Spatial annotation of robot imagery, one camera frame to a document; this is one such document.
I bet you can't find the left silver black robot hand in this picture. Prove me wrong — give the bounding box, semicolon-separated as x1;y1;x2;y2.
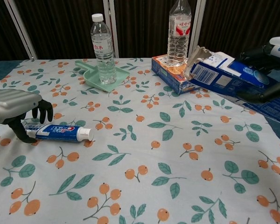
0;90;54;144

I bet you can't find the blue white toothpaste tube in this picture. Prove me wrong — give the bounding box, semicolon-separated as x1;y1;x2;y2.
21;120;94;142

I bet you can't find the orange blue snack box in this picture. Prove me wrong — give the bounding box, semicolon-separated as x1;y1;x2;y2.
151;54;201;95

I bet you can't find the black ribbed partition panel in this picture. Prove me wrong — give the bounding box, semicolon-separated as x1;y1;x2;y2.
14;0;113;59
112;0;198;58
196;0;280;59
0;0;31;64

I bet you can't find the green plastic dustpan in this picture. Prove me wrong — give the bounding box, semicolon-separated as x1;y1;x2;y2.
74;59;131;93

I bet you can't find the clear bottle with red label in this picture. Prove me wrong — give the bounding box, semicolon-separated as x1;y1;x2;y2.
167;0;192;66

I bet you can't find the clear bottle with white label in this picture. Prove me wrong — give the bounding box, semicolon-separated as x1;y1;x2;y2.
90;13;117;85

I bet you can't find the floral fruit print tablecloth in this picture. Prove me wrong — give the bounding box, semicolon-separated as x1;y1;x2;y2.
0;57;280;224

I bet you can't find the white partition post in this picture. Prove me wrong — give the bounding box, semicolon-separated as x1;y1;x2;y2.
102;0;119;58
3;0;39;62
188;0;207;58

